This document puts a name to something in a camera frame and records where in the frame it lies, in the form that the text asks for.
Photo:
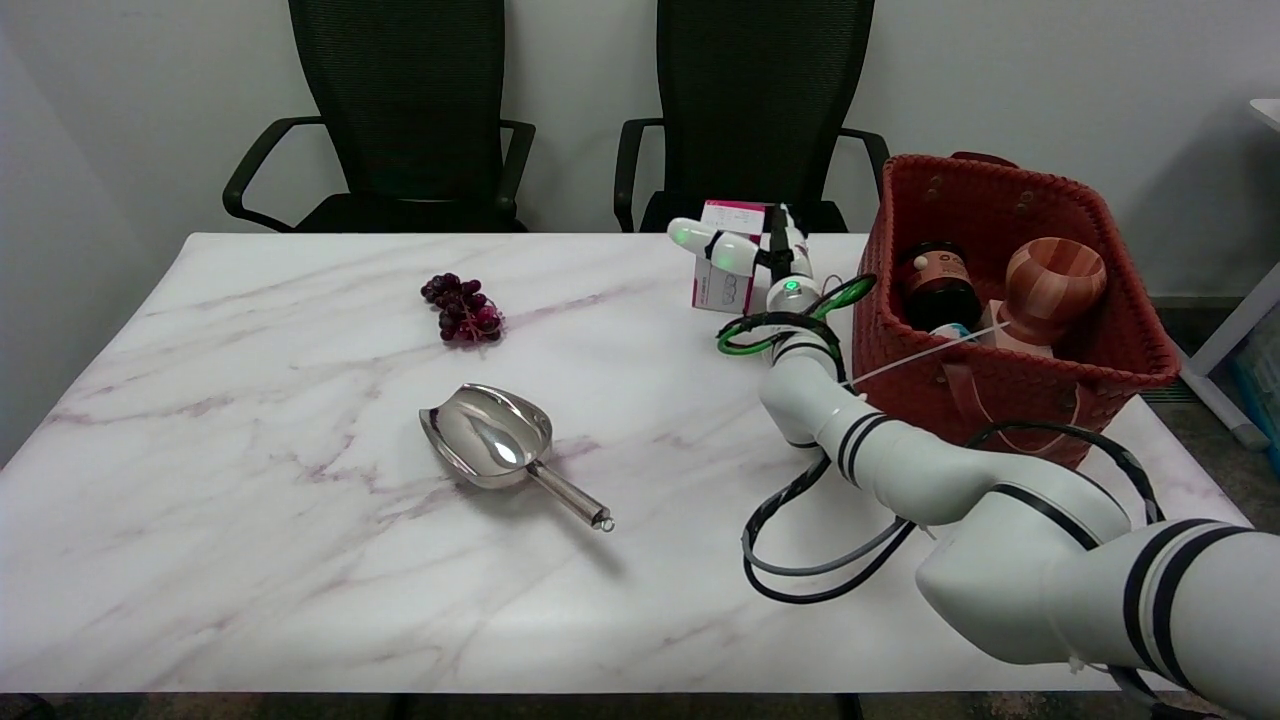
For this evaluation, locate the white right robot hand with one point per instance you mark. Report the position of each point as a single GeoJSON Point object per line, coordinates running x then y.
{"type": "Point", "coordinates": [735, 250]}

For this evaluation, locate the white paper box pink print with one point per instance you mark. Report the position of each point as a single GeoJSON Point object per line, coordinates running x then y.
{"type": "Point", "coordinates": [722, 290]}

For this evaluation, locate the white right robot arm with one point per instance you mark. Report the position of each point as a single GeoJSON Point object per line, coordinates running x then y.
{"type": "Point", "coordinates": [1000, 500]}

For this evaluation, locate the black mesh office chair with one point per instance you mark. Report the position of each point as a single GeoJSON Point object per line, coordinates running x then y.
{"type": "Point", "coordinates": [760, 110]}
{"type": "Point", "coordinates": [400, 110]}

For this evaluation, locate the dark bottle with orange label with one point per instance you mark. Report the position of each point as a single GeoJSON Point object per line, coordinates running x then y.
{"type": "Point", "coordinates": [938, 285]}

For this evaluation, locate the long white zip tie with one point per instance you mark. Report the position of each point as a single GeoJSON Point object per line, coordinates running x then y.
{"type": "Point", "coordinates": [920, 350]}

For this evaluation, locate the small teal white container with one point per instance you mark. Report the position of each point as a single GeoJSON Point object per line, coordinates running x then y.
{"type": "Point", "coordinates": [955, 331]}

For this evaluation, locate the dark red grape bunch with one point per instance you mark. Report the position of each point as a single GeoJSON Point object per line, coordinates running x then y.
{"type": "Point", "coordinates": [462, 308]}

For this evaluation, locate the shiny metal scoop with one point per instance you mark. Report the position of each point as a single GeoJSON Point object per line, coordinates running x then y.
{"type": "Point", "coordinates": [490, 435]}

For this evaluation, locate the striped wooden goblet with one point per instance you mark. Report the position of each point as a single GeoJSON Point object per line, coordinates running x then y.
{"type": "Point", "coordinates": [1055, 280]}

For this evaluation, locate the red woven basket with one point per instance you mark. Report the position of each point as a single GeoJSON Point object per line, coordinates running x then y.
{"type": "Point", "coordinates": [1120, 330]}

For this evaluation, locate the white side table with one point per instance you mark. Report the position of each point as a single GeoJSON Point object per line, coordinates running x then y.
{"type": "Point", "coordinates": [1235, 330]}

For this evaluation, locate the teal storage bin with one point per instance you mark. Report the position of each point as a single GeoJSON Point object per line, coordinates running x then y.
{"type": "Point", "coordinates": [1262, 375]}

